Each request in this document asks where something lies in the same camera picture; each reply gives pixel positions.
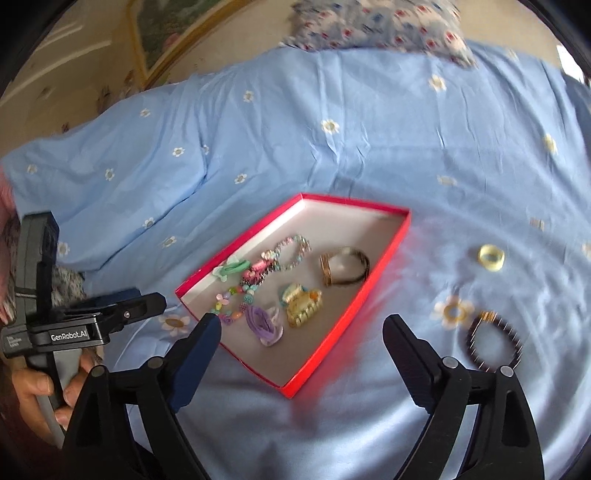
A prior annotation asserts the floral patterned pillow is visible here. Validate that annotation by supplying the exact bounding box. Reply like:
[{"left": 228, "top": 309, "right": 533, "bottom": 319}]
[{"left": 283, "top": 0, "right": 476, "bottom": 68}]

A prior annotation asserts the black and gold bangle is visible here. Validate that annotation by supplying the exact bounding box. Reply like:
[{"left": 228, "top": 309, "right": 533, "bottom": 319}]
[{"left": 320, "top": 247, "right": 370, "bottom": 287}]

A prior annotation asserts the light blue floral bedsheet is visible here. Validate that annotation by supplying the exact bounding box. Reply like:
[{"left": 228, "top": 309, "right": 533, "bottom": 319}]
[{"left": 1, "top": 45, "right": 590, "bottom": 479}]

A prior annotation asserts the dark beaded bracelet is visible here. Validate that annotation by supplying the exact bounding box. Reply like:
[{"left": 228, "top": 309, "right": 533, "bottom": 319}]
[{"left": 465, "top": 310, "right": 525, "bottom": 372}]

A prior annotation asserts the purple hair scrunchie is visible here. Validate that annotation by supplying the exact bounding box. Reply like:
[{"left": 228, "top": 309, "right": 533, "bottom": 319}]
[{"left": 245, "top": 305, "right": 284, "bottom": 347}]

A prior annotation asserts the colourful beaded necklace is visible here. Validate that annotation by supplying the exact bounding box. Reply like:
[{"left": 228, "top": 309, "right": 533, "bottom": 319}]
[{"left": 210, "top": 250, "right": 282, "bottom": 327}]

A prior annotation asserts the framed picture on wall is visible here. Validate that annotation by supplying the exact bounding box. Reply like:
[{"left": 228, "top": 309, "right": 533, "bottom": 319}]
[{"left": 126, "top": 0, "right": 250, "bottom": 89}]

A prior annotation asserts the pastel beaded bracelet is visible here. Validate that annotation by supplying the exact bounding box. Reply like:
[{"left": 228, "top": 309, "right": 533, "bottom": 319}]
[{"left": 273, "top": 234, "right": 313, "bottom": 272}]

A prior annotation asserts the person's left hand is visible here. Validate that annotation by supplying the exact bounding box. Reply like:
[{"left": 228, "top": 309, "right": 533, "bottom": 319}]
[{"left": 8, "top": 349, "right": 102, "bottom": 444}]

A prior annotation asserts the yellow hair claw clip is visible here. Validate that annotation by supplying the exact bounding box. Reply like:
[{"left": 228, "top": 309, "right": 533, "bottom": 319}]
[{"left": 280, "top": 283, "right": 322, "bottom": 328}]

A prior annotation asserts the green hair clip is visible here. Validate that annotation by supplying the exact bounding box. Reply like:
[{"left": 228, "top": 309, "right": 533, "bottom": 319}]
[{"left": 211, "top": 256, "right": 250, "bottom": 283}]

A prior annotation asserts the yellow translucent ring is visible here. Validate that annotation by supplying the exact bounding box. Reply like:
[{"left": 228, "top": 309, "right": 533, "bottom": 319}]
[{"left": 476, "top": 243, "right": 506, "bottom": 273}]

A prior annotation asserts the red shallow cardboard box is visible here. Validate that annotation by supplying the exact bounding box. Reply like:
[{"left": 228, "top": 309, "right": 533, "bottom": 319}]
[{"left": 175, "top": 193, "right": 412, "bottom": 398}]

